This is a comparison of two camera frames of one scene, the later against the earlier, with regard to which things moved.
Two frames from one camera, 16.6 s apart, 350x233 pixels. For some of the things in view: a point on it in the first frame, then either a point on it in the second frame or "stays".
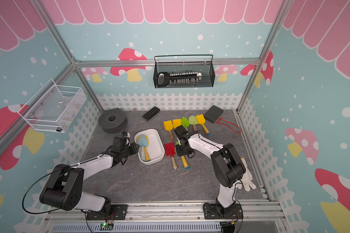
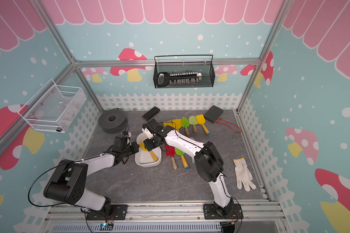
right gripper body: [181, 151] → [149, 143]
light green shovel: [192, 120] stays
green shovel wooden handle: [185, 123] stays
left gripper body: [129, 150] stays
